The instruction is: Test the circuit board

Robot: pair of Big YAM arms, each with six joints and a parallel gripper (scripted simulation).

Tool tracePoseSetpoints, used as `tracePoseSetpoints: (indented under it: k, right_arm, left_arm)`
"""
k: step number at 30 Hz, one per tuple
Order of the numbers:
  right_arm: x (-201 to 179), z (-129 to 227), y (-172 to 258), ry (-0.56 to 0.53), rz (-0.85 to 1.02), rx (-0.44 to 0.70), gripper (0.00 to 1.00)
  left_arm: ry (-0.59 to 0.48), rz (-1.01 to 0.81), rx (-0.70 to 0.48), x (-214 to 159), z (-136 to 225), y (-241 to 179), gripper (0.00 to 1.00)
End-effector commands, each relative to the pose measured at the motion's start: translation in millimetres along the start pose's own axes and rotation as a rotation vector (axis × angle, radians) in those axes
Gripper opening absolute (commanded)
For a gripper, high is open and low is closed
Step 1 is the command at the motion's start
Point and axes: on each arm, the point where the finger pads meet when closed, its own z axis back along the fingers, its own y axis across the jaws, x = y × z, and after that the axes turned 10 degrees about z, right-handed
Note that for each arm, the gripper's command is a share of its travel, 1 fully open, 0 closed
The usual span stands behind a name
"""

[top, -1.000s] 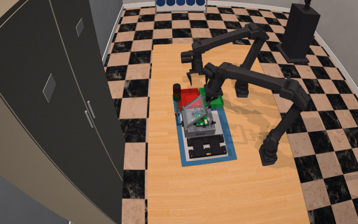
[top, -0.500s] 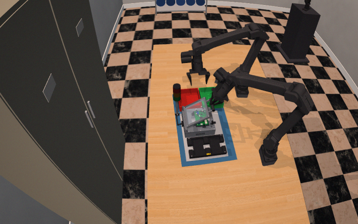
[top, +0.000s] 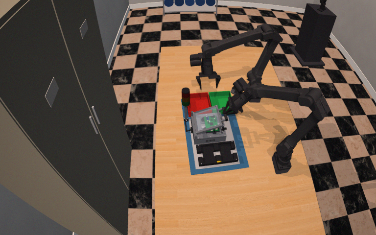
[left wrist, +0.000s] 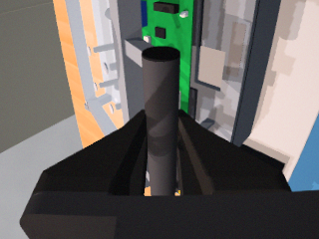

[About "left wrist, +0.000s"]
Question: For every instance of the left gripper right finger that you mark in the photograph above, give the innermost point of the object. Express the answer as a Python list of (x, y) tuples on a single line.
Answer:
[(218, 166)]

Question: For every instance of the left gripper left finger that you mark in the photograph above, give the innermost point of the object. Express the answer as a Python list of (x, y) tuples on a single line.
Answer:
[(105, 165)]

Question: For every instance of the green circuit board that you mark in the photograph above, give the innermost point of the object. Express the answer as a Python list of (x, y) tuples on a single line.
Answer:
[(162, 25)]

